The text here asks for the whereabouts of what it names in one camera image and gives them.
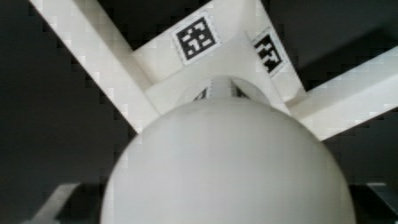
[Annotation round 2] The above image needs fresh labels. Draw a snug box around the white U-shaped fence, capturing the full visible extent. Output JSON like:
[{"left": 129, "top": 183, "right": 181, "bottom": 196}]
[{"left": 28, "top": 0, "right": 398, "bottom": 140}]

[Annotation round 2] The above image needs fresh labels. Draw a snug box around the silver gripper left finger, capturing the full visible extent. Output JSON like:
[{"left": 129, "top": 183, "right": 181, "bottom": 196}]
[{"left": 21, "top": 183, "right": 80, "bottom": 224}]

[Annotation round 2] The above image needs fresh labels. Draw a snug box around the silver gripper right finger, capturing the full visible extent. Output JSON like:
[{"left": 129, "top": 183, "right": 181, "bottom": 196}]
[{"left": 367, "top": 182, "right": 398, "bottom": 224}]

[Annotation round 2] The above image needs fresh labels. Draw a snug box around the white lamp bulb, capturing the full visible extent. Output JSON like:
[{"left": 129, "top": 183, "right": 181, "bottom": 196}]
[{"left": 97, "top": 75, "right": 357, "bottom": 224}]

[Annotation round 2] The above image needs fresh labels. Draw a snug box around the white lamp base block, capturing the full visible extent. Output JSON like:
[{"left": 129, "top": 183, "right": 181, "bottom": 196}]
[{"left": 133, "top": 0, "right": 304, "bottom": 112}]

